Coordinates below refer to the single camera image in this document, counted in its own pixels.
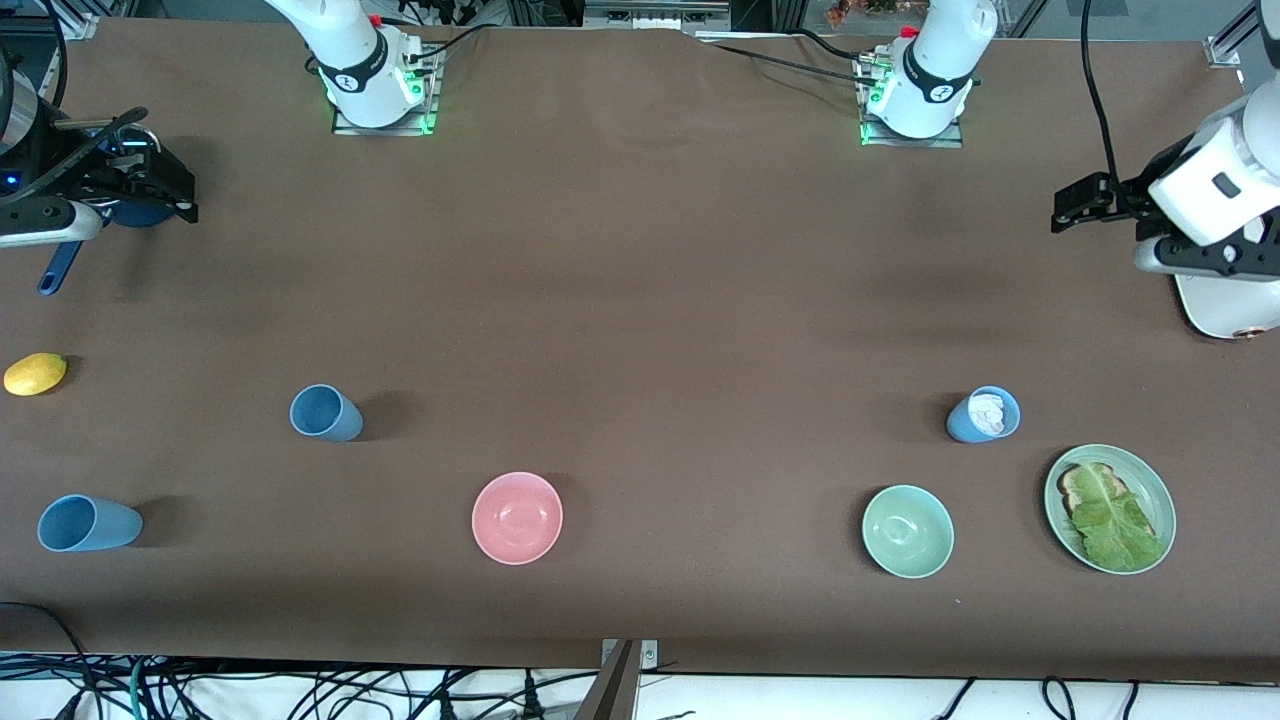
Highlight green lettuce leaf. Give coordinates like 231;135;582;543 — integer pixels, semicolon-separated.
1070;463;1166;573

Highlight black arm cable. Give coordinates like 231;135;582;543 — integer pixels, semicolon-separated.
0;0;149;201
1078;0;1121;186

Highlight green plate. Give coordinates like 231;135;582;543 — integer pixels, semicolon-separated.
1043;443;1178;576

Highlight silver metal bracket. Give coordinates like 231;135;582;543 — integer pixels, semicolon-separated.
600;638;659;671

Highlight brown table cover sheet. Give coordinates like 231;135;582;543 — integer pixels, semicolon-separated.
0;15;1280;683

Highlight black base power cable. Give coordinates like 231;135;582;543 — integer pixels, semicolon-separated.
695;28;881;91
410;22;493;61

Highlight white kitchen appliance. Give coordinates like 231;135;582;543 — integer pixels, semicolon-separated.
1172;268;1280;341

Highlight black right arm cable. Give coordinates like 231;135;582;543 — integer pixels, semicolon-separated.
0;0;149;201

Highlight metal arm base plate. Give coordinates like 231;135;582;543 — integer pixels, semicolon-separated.
330;45;443;137
858;55;966;149

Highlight blue plastic cup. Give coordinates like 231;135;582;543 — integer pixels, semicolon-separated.
37;494;144;553
289;384;365;443

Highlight black floor cable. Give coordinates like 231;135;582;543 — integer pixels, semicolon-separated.
0;600;96;720

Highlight blue cup holding tissue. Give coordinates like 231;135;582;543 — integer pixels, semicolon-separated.
946;385;1022;444

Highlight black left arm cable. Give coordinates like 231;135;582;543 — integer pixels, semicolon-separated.
1078;0;1121;186

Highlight yellow lemon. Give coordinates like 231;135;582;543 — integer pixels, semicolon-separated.
3;352;68;397

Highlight mint green bowl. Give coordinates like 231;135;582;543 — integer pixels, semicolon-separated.
861;484;955;580

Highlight dark blue saucepan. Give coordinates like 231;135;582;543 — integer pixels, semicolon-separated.
38;125;179;297

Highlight grey camera pole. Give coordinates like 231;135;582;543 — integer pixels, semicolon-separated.
572;640;641;720

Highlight glass pot lid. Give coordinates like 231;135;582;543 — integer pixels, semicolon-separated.
85;118;161;151

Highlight grey power strip box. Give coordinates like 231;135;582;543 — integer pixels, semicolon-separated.
583;0;731;33

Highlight pink bowl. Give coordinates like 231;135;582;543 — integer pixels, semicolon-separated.
471;471;564;566

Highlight toast slice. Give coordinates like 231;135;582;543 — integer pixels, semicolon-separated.
1058;462;1161;546

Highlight orange artificial flowers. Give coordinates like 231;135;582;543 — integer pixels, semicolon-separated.
825;0;901;26

